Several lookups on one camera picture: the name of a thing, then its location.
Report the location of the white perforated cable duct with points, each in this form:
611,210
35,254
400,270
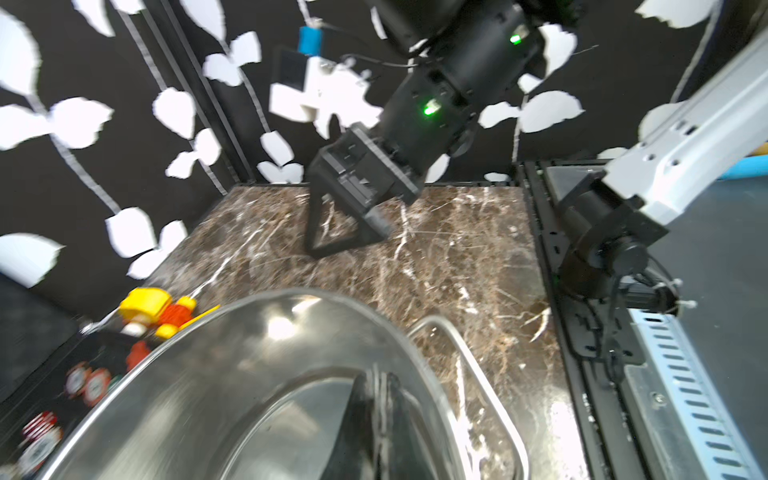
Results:
689,429

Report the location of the red plastic piece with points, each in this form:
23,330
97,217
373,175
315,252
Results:
139,352

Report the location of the yellow red toy blocks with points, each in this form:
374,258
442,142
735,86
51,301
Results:
154,311

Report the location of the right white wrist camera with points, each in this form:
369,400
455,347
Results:
308,88

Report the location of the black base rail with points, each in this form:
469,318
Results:
594,330

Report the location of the stainless steel pot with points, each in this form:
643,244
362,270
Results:
258,389

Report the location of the black open case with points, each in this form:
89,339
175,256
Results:
55,368

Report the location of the long metal spoon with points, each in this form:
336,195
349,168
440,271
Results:
378,436

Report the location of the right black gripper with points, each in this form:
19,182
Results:
348,180

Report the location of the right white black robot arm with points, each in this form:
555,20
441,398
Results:
462,56

